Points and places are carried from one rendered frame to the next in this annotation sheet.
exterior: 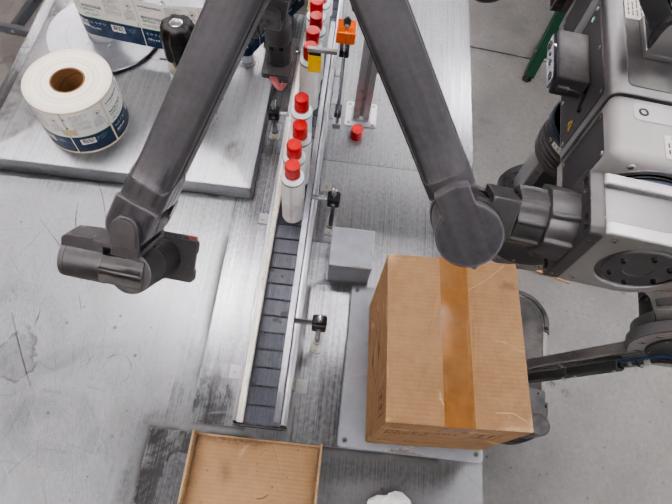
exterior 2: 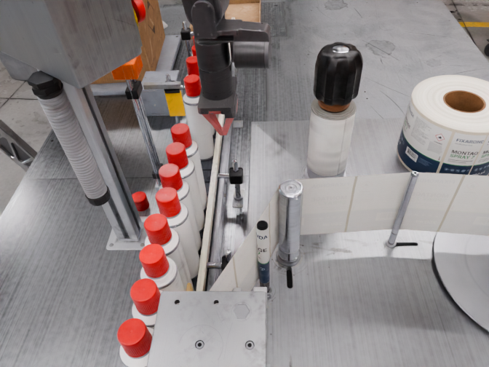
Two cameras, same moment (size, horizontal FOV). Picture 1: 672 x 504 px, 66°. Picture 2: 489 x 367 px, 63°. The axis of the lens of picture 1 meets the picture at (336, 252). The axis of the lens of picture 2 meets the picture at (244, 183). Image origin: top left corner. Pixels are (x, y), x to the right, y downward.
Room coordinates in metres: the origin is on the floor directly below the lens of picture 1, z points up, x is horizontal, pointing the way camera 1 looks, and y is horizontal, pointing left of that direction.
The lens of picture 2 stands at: (1.52, 0.32, 1.52)
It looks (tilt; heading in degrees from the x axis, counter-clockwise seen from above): 46 degrees down; 188
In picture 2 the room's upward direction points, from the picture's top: 5 degrees counter-clockwise
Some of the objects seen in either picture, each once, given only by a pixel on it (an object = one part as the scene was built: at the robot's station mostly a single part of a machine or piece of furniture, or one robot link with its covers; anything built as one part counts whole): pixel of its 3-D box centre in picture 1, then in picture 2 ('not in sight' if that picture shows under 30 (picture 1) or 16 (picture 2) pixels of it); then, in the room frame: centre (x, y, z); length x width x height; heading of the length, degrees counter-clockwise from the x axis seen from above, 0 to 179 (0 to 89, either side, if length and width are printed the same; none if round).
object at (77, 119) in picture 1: (78, 101); (452, 129); (0.81, 0.68, 0.95); 0.20 x 0.20 x 0.14
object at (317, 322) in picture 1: (308, 329); (195, 46); (0.34, 0.03, 0.91); 0.07 x 0.03 x 0.16; 93
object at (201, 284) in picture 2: (279, 190); (222, 111); (0.68, 0.16, 0.91); 1.07 x 0.01 x 0.02; 3
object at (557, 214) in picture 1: (544, 220); not in sight; (0.35, -0.24, 1.45); 0.09 x 0.08 x 0.12; 176
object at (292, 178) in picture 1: (292, 191); not in sight; (0.63, 0.12, 0.98); 0.05 x 0.05 x 0.20
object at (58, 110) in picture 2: not in sight; (75, 145); (1.13, 0.04, 1.18); 0.04 x 0.04 x 0.21
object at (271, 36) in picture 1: (275, 28); (216, 51); (0.89, 0.20, 1.19); 0.07 x 0.06 x 0.07; 86
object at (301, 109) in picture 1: (301, 127); (198, 119); (0.81, 0.13, 0.98); 0.05 x 0.05 x 0.20
